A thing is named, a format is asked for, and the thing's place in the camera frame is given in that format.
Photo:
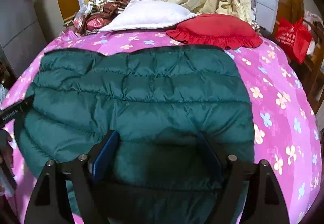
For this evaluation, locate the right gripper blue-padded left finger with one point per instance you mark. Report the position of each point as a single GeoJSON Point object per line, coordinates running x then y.
{"type": "Point", "coordinates": [49, 202]}

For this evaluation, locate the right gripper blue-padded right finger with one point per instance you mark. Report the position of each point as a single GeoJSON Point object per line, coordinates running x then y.
{"type": "Point", "coordinates": [264, 201]}

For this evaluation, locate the dark green puffer jacket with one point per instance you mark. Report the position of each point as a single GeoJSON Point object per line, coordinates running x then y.
{"type": "Point", "coordinates": [158, 100]}

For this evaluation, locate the person's left hand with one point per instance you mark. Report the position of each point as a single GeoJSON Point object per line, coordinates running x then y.
{"type": "Point", "coordinates": [6, 149]}

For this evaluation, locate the pink floral bed sheet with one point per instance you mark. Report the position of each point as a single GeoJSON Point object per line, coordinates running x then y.
{"type": "Point", "coordinates": [285, 127]}

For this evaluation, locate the grey wardrobe cabinet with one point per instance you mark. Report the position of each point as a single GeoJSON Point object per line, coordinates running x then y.
{"type": "Point", "coordinates": [27, 26]}

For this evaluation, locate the red packaged item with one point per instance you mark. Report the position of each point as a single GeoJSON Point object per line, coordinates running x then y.
{"type": "Point", "coordinates": [96, 23]}

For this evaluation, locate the white pillow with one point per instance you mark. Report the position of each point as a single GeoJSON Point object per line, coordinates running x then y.
{"type": "Point", "coordinates": [148, 15]}

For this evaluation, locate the red shopping bag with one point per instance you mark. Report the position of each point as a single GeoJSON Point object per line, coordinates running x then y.
{"type": "Point", "coordinates": [294, 39]}

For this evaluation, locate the red ruffled cushion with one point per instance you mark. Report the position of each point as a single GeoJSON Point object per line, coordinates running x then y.
{"type": "Point", "coordinates": [223, 31]}

